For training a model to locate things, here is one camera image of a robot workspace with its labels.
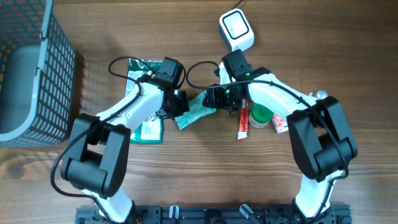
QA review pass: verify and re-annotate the dark grey mesh basket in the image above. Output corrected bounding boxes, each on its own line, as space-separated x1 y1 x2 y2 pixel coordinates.
1 0 76 147

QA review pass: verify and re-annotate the black camera cable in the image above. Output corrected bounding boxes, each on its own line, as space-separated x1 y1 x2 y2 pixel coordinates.
185 60 349 223
49 56 156 223

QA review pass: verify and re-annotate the black left camera cable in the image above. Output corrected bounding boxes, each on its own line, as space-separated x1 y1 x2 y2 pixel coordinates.
49 56 156 223

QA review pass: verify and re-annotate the teal wipes packet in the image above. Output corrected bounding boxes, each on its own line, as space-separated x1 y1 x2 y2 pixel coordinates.
175 91 216 130

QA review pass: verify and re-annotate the green sponge package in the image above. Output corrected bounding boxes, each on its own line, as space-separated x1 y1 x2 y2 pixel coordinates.
127 59 164 144

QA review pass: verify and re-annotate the red patterned small carton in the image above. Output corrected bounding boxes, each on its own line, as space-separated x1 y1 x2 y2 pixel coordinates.
272 114 289 134

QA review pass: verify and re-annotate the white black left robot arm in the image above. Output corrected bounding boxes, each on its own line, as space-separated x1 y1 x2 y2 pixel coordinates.
52 57 189 223

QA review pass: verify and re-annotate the yellow dish soap bottle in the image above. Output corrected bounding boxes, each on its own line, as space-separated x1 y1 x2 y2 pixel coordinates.
309 90 328 100

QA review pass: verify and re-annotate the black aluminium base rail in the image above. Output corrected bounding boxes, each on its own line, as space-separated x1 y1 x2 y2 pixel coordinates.
75 204 353 224

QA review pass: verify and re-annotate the black right camera cable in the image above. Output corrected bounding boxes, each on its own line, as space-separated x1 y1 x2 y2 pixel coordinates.
185 60 349 223

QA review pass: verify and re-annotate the green lidded jar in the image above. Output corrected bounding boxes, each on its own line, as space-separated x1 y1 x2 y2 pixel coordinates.
249 103 274 129

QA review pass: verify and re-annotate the red stick packet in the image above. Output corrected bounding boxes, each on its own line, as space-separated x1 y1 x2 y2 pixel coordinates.
238 98 248 141

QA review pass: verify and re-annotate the white barcode scanner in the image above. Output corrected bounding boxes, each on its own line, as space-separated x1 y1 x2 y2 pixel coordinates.
218 9 254 52

